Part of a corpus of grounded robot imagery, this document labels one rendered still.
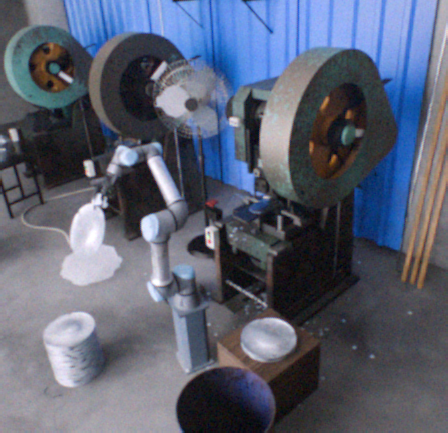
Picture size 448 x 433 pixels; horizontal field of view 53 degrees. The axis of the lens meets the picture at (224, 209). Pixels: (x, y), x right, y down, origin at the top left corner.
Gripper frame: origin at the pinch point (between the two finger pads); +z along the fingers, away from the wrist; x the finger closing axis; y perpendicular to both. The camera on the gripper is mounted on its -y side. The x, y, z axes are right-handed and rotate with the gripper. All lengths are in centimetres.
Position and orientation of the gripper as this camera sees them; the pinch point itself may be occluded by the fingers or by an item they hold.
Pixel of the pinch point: (94, 208)
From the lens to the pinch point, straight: 240.5
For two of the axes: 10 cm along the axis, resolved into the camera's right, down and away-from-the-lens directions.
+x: 4.8, 3.4, 8.1
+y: 7.9, 2.4, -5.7
